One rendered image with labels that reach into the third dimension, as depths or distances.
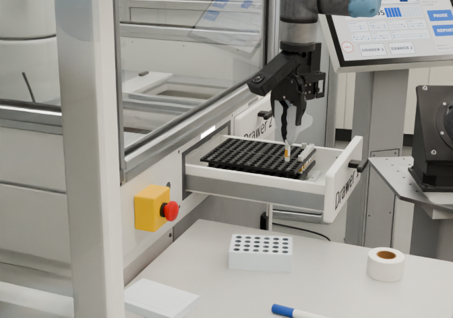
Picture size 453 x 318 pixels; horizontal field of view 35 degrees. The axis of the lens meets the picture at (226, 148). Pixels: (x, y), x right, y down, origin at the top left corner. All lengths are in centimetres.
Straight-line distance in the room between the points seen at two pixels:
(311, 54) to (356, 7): 15
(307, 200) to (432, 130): 51
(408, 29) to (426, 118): 69
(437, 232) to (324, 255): 49
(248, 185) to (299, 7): 40
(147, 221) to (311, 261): 34
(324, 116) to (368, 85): 84
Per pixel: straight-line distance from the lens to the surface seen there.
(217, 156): 165
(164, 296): 132
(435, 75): 464
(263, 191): 155
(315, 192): 151
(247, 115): 190
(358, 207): 272
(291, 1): 142
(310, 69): 149
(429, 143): 189
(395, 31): 253
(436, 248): 194
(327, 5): 141
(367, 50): 243
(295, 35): 143
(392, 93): 261
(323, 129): 340
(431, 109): 194
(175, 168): 155
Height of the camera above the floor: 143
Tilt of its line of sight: 18 degrees down
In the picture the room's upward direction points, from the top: 1 degrees clockwise
